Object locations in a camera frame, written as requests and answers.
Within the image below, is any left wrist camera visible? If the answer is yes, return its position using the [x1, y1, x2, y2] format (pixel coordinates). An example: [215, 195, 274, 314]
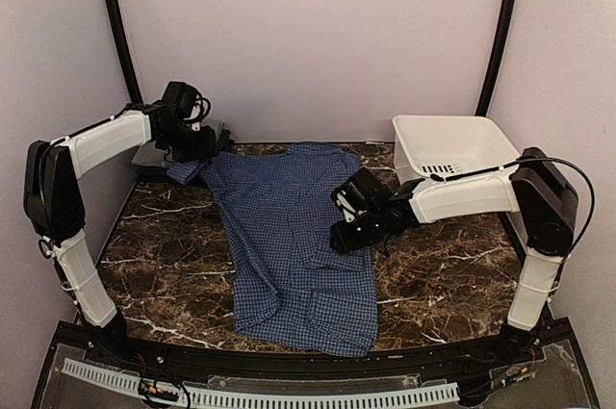
[162, 81, 212, 131]

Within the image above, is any grey folded shirt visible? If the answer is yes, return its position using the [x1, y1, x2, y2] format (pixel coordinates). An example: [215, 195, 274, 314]
[132, 117, 232, 170]

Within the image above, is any blue checked long sleeve shirt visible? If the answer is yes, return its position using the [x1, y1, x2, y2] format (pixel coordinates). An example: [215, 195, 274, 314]
[167, 142, 378, 357]

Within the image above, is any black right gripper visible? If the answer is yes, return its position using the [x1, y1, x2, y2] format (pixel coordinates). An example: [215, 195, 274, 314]
[329, 209, 386, 254]

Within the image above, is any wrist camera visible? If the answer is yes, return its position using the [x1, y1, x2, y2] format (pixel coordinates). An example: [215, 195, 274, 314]
[162, 81, 212, 131]
[331, 167, 393, 222]

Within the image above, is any right black frame post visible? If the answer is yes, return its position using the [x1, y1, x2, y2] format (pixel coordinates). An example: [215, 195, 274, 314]
[475, 0, 516, 117]

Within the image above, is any white slotted cable duct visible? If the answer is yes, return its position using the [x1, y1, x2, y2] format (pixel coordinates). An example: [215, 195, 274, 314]
[62, 358, 459, 408]

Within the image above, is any white plastic basket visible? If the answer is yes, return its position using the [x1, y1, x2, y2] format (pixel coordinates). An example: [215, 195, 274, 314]
[393, 115, 520, 183]

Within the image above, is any black front rail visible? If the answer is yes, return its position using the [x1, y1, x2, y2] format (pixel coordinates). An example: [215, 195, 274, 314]
[53, 321, 543, 381]

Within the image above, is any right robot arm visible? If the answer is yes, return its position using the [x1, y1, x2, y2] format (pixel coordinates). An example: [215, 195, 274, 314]
[330, 147, 585, 365]

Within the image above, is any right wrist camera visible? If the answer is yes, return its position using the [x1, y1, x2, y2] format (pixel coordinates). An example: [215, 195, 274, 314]
[331, 167, 393, 222]

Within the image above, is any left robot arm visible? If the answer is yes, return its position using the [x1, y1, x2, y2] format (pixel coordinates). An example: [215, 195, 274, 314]
[23, 101, 219, 367]

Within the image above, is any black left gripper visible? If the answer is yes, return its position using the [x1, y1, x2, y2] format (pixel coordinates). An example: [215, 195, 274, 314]
[160, 120, 219, 162]

